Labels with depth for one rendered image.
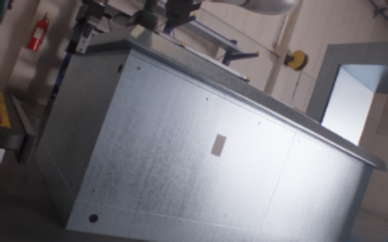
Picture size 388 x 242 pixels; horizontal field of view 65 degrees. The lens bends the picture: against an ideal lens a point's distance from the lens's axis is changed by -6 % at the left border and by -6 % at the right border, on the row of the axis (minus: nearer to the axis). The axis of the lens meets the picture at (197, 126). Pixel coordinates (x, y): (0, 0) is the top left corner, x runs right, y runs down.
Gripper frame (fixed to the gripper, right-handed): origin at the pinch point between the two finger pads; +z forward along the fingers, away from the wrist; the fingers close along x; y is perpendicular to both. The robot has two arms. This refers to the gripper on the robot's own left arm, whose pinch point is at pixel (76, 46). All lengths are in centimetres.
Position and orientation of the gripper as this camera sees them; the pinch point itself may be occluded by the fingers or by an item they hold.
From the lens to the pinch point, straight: 103.0
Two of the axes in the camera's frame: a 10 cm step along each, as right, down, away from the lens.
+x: -5.5, -1.8, 8.2
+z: -3.4, 9.4, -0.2
